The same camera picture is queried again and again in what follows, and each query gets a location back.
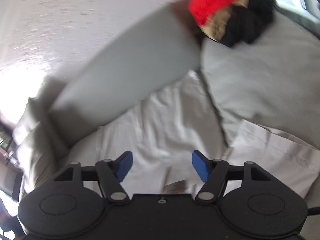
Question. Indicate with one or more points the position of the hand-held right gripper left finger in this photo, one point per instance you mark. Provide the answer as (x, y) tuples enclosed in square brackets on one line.
[(125, 166)]

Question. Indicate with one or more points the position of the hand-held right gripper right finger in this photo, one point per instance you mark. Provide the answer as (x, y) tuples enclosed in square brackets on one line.
[(200, 166)]

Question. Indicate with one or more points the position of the light grey t-shirt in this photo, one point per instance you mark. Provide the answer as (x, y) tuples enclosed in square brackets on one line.
[(162, 130)]

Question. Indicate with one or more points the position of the olive throw pillow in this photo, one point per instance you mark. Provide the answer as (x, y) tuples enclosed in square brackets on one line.
[(32, 150)]

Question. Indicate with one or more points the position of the grey sofa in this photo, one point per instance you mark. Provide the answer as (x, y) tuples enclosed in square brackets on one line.
[(250, 80)]

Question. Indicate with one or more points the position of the tan folded garment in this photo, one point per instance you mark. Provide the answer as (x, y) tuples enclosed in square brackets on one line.
[(217, 27)]

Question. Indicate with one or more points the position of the black folded garment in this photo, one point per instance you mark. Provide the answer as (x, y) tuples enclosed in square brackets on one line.
[(245, 27)]

